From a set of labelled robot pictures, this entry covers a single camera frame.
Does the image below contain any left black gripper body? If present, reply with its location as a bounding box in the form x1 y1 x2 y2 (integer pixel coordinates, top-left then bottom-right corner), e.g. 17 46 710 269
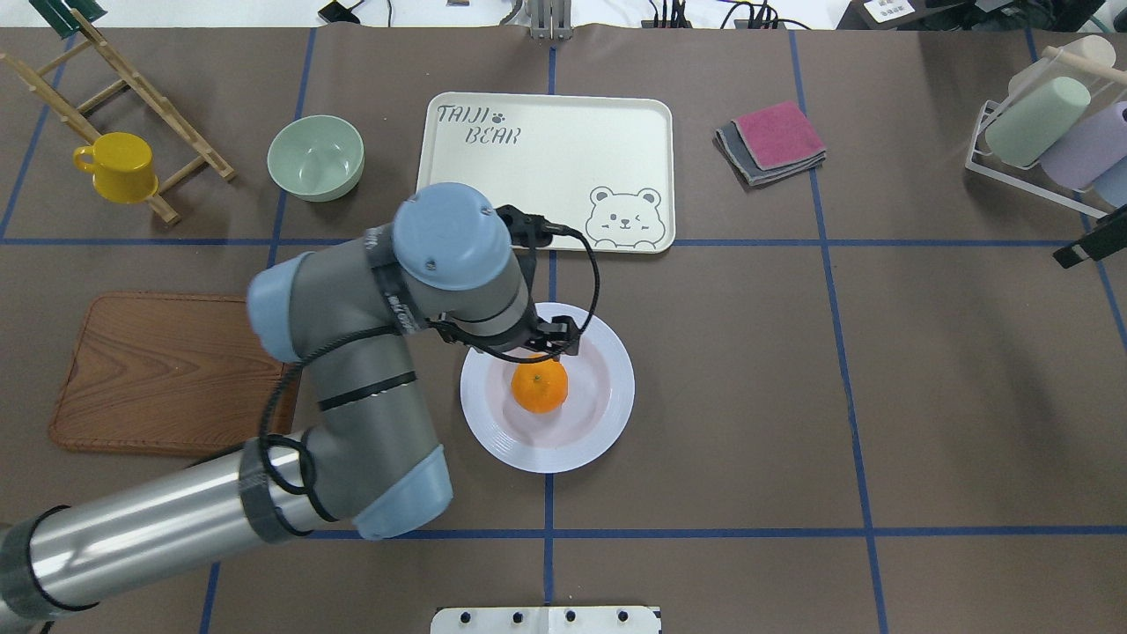
453 305 584 358

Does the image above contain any orange fruit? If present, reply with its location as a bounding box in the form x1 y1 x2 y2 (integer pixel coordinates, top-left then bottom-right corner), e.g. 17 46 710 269
511 358 569 416

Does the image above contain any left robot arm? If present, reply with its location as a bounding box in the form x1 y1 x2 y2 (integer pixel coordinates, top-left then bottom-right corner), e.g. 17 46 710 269
3 184 589 633

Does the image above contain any cream bear tray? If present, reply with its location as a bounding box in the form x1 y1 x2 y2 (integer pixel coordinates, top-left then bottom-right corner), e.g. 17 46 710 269
417 92 676 255

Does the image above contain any brown wooden tray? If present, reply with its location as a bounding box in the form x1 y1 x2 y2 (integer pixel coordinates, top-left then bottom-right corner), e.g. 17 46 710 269
48 291 287 457

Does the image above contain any blue cup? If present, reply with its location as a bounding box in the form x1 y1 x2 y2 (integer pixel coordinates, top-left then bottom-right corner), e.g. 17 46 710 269
1094 158 1127 209

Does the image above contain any purple cup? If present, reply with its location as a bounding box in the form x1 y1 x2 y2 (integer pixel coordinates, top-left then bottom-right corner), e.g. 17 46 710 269
1039 100 1126 191

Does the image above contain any green cup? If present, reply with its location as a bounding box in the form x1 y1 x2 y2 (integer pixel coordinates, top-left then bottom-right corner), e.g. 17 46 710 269
985 77 1091 168

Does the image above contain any beige cup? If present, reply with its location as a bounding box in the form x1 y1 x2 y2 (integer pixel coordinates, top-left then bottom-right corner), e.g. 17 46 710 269
1008 34 1117 98

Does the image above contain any grey cloth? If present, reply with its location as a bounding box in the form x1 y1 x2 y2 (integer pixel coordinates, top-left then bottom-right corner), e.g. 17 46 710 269
715 122 826 188

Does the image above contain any pink cloth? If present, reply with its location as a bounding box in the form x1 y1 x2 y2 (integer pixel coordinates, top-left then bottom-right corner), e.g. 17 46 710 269
733 100 828 170

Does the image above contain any green bowl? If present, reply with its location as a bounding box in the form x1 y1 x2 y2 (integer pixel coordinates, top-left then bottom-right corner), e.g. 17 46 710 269
266 114 365 203

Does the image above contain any yellow mug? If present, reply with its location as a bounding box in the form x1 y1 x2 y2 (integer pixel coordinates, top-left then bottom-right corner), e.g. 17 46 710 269
72 131 158 204

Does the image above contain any wooden drying rack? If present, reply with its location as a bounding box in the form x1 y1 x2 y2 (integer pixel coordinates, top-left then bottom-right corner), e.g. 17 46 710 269
0 9 237 225

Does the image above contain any white wire cup rack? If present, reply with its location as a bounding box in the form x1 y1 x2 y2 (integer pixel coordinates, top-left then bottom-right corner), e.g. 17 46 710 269
965 46 1127 220

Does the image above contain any wooden rack handle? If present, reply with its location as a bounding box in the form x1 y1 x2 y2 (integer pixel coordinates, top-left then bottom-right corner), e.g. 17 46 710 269
1040 47 1126 84

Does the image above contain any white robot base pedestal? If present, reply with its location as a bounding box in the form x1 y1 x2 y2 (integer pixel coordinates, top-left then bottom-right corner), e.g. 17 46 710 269
431 605 664 633

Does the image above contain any aluminium frame post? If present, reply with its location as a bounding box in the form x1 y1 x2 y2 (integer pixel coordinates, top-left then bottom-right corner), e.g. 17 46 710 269
523 0 574 41

